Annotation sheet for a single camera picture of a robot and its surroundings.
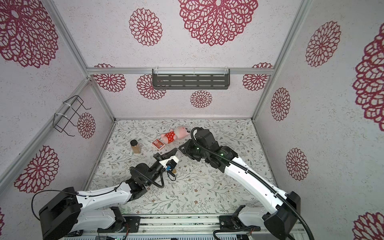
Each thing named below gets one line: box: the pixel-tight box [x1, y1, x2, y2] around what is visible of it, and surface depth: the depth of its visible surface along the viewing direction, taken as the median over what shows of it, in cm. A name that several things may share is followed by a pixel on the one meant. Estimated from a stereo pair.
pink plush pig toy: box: [161, 126, 191, 144], surface depth 105 cm
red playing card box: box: [151, 138, 166, 150], surface depth 105 cm
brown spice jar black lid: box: [130, 139, 141, 154], surface depth 97 cm
